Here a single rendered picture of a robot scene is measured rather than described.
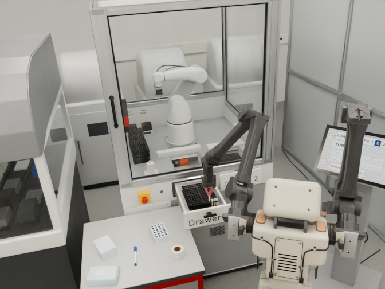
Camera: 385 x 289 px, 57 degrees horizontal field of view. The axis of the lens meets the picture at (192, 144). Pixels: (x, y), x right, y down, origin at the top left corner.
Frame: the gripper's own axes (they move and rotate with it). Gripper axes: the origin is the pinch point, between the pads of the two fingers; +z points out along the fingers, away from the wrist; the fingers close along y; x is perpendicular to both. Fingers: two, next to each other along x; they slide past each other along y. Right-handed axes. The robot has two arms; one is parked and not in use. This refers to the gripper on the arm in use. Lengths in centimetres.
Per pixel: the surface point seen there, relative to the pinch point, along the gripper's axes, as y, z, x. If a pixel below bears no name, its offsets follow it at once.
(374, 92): -70, -26, 153
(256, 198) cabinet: -26, 26, 39
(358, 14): -103, -83, 151
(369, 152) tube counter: 6, -17, 97
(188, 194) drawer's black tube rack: -15.1, 8.3, -9.7
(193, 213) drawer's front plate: 11.2, 4.0, -11.3
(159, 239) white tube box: 11.5, 18.1, -31.7
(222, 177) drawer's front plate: -22.1, 3.4, 13.8
